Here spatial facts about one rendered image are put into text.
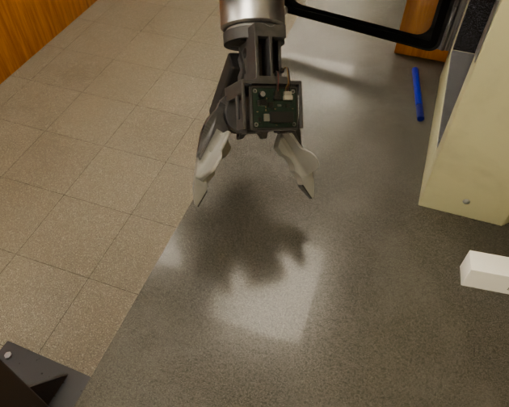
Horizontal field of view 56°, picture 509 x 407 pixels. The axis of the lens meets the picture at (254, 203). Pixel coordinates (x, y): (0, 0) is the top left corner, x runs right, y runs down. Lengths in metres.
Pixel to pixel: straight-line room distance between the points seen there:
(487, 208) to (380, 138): 0.20
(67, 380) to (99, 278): 0.37
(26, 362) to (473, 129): 1.44
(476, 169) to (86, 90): 2.17
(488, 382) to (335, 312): 0.17
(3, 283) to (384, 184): 1.47
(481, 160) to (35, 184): 1.82
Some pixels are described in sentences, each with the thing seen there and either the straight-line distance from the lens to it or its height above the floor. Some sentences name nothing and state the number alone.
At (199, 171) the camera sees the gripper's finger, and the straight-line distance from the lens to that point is 0.56.
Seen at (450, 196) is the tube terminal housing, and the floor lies 0.97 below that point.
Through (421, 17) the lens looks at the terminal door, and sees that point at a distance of 0.89.
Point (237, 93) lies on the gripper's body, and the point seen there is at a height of 1.13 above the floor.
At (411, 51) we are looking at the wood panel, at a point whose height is 0.95.
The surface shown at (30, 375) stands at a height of 0.02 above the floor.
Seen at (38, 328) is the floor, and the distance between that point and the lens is 1.75.
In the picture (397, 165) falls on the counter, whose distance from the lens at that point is 0.75.
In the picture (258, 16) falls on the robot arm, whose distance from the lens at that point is 0.55.
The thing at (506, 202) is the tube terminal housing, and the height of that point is 0.99.
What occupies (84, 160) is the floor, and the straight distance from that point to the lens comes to 2.19.
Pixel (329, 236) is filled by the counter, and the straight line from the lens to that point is 0.64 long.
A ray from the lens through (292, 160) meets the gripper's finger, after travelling 0.60.
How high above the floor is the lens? 1.45
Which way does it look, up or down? 50 degrees down
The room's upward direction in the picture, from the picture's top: straight up
